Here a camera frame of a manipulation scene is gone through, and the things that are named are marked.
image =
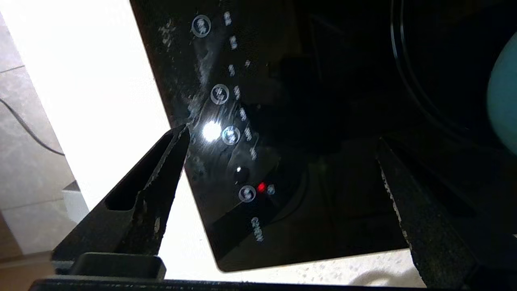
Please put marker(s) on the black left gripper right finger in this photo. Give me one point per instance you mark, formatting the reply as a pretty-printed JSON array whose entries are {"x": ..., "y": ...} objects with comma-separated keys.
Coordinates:
[{"x": 452, "y": 242}]

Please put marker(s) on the blue plastic bowl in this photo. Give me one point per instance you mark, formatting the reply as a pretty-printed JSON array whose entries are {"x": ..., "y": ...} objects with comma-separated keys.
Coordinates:
[{"x": 505, "y": 101}]

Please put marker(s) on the black induction cooktop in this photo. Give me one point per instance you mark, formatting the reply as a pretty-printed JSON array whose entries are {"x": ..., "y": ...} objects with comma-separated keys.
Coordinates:
[{"x": 323, "y": 101}]

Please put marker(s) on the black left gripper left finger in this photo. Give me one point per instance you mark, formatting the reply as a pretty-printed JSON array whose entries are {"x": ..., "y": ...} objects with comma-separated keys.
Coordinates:
[{"x": 133, "y": 234}]

